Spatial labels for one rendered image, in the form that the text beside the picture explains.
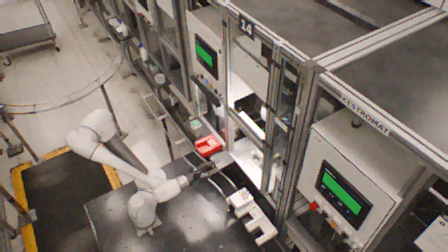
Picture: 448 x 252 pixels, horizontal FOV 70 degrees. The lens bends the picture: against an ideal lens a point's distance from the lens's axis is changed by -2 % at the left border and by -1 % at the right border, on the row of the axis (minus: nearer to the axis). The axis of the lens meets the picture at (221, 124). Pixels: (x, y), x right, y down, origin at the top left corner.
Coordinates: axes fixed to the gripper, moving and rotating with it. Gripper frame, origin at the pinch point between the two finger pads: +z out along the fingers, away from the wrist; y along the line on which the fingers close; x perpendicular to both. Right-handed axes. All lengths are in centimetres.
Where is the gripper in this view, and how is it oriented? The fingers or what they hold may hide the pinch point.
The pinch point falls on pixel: (215, 165)
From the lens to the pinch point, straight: 202.7
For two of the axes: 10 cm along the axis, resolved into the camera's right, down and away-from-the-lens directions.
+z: 8.5, -4.0, 3.4
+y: -0.3, -6.9, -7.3
